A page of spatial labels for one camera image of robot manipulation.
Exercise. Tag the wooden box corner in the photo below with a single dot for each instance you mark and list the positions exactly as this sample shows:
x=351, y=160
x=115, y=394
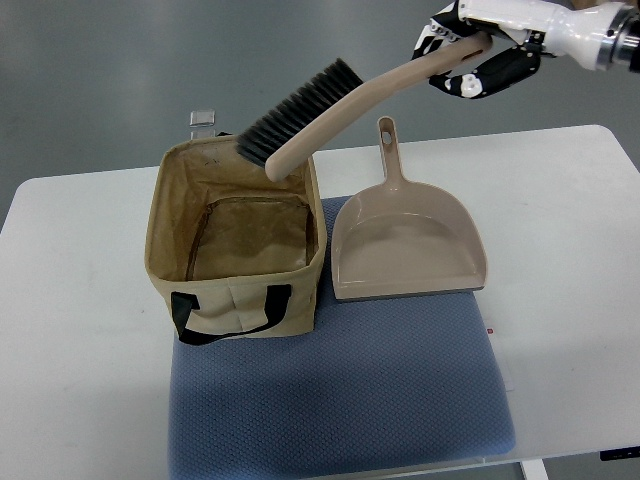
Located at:
x=585, y=4

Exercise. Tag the pink plastic dustpan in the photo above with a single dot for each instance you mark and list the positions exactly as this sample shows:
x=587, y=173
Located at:
x=402, y=238

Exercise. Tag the pink hand broom black bristles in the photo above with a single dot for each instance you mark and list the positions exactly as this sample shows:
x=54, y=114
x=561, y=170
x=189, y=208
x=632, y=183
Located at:
x=334, y=99

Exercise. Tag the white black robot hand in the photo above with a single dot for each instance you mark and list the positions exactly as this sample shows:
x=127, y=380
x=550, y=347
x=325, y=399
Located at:
x=537, y=29

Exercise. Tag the black table control panel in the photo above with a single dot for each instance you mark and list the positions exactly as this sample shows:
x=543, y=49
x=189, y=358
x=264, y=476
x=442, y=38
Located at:
x=620, y=454

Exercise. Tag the yellow fabric bag black handles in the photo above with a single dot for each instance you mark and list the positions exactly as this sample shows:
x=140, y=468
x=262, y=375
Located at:
x=233, y=254

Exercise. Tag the blue textured mat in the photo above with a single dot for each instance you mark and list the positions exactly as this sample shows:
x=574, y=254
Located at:
x=377, y=384

